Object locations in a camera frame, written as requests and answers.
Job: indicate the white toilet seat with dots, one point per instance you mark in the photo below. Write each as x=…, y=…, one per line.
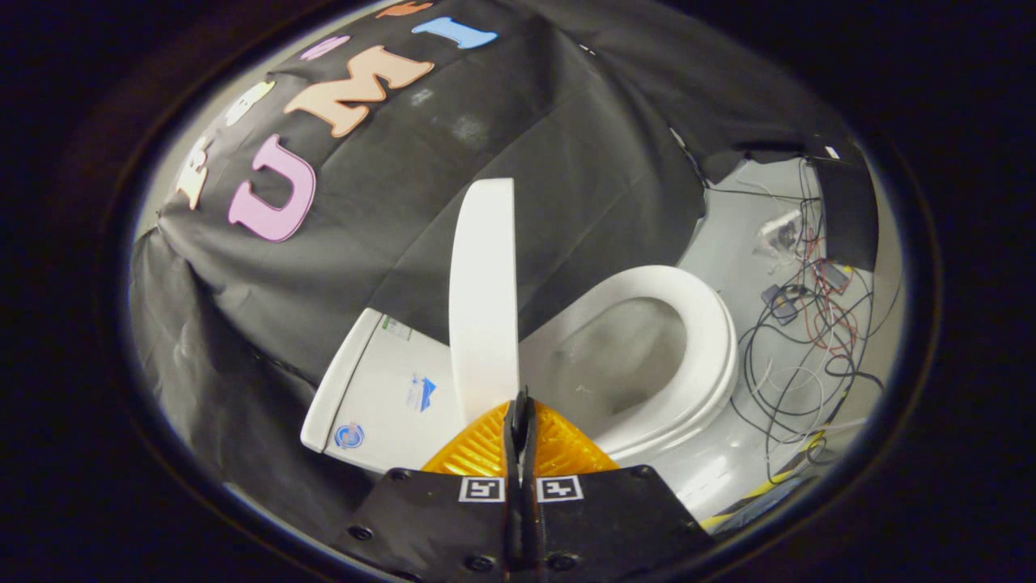
x=712, y=340

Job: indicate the clear plastic bag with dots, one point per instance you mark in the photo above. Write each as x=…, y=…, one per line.
x=781, y=231

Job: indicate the white toilet lid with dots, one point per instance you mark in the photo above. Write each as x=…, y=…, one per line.
x=484, y=308

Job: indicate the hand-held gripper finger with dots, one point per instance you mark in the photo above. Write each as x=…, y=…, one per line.
x=511, y=453
x=528, y=453

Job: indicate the black backdrop cloth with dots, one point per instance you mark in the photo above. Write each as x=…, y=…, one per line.
x=566, y=162

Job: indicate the white toilet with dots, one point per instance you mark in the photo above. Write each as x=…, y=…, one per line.
x=388, y=405

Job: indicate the small black power adapter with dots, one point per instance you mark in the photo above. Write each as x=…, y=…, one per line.
x=781, y=304

